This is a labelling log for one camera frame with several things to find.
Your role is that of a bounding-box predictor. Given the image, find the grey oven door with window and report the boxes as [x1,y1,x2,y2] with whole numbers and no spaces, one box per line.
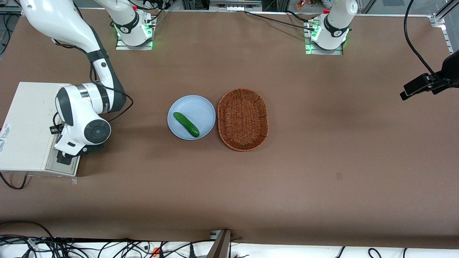
[45,143,81,177]

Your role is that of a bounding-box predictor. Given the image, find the white toaster oven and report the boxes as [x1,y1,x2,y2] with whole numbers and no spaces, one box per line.
[0,82,81,178]

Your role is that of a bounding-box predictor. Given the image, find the green cucumber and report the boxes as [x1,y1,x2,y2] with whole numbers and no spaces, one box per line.
[173,112,200,138]

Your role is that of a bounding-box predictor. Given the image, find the light blue round plate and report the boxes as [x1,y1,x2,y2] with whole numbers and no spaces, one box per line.
[167,95,216,140]

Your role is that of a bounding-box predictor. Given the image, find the oval brown wicker basket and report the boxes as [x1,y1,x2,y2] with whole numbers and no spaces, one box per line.
[217,88,269,152]

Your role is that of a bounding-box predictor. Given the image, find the grey metal equipment box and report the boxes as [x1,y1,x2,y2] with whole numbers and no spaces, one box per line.
[209,0,263,11]

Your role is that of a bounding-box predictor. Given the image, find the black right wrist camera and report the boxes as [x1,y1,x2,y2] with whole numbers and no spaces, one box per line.
[77,143,105,156]

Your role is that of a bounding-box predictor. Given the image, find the black oven power cord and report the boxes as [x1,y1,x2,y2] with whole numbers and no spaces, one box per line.
[0,172,28,190]

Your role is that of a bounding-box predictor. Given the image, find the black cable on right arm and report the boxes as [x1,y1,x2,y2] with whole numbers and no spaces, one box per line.
[50,38,134,136]

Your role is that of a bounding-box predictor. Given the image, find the tangled black cables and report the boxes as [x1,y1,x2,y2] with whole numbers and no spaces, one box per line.
[0,235,216,258]

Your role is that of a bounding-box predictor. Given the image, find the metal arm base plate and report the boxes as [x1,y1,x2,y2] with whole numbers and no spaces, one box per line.
[115,20,155,51]
[305,20,344,55]

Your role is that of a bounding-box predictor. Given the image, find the dark metal stand post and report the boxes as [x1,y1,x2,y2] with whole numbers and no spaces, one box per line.
[207,229,232,258]

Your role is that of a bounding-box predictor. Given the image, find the long black table cable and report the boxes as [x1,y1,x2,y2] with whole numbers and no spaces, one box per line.
[243,10,317,31]

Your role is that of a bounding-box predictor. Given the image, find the black camera on mount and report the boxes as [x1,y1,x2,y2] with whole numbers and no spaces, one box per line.
[399,50,459,101]

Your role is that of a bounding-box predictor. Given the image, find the black camera cable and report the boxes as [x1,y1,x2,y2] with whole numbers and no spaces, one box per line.
[404,0,443,81]

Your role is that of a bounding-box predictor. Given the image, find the aluminium frame profile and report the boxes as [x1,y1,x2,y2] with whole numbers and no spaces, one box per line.
[429,0,459,45]

